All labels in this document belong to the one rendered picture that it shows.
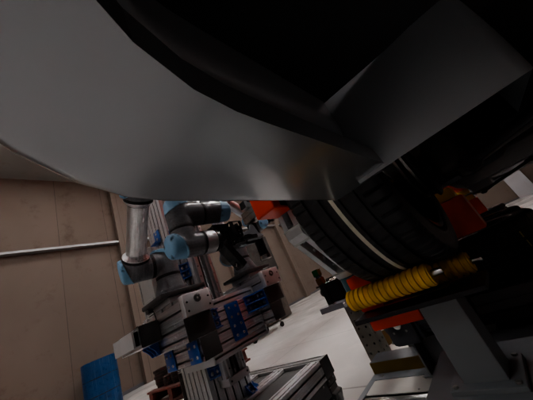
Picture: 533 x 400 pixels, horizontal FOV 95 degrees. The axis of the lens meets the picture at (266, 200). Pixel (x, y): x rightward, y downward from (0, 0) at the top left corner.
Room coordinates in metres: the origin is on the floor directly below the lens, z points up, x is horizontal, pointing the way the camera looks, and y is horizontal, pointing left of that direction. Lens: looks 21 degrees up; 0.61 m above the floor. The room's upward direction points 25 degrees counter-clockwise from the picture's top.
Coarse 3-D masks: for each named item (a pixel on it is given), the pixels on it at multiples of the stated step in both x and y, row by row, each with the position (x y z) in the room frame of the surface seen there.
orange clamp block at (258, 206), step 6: (252, 204) 0.65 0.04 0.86; (258, 204) 0.64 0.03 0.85; (264, 204) 0.63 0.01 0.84; (270, 204) 0.61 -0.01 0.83; (276, 204) 0.62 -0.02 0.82; (282, 204) 0.64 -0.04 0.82; (258, 210) 0.64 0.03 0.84; (264, 210) 0.63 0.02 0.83; (270, 210) 0.62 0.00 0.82; (276, 210) 0.64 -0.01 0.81; (282, 210) 0.67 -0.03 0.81; (258, 216) 0.65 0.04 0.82; (264, 216) 0.64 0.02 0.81; (270, 216) 0.67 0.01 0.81; (276, 216) 0.69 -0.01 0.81
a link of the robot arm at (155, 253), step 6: (156, 252) 1.14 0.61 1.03; (162, 252) 1.14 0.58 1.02; (156, 258) 1.12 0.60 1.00; (162, 258) 1.14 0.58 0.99; (156, 264) 1.11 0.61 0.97; (162, 264) 1.13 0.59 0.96; (168, 264) 1.15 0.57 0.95; (174, 264) 1.18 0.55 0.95; (156, 270) 1.12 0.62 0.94; (162, 270) 1.14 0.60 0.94; (168, 270) 1.15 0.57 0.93; (174, 270) 1.17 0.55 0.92; (156, 276) 1.15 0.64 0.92
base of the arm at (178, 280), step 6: (162, 276) 1.14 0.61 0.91; (168, 276) 1.14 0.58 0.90; (174, 276) 1.16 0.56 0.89; (180, 276) 1.19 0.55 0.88; (156, 282) 1.16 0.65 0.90; (162, 282) 1.14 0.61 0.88; (168, 282) 1.14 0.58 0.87; (174, 282) 1.15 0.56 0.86; (180, 282) 1.17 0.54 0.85; (156, 288) 1.15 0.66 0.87; (162, 288) 1.13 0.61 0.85; (168, 288) 1.13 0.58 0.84; (174, 288) 1.14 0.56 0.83; (156, 294) 1.14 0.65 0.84
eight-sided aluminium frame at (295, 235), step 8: (288, 216) 0.74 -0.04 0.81; (288, 224) 0.73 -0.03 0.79; (296, 224) 0.69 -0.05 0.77; (288, 232) 0.72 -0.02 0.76; (296, 232) 0.70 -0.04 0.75; (304, 232) 0.70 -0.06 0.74; (296, 240) 0.72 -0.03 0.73; (304, 240) 0.72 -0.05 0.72; (312, 240) 0.71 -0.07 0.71; (304, 248) 0.75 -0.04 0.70; (312, 248) 0.77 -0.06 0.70; (312, 256) 0.77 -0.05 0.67; (320, 256) 0.79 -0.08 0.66; (328, 256) 0.76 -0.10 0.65; (320, 264) 0.80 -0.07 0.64; (328, 264) 0.81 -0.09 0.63; (336, 264) 0.79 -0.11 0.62; (336, 272) 0.82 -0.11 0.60; (344, 272) 0.82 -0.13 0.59
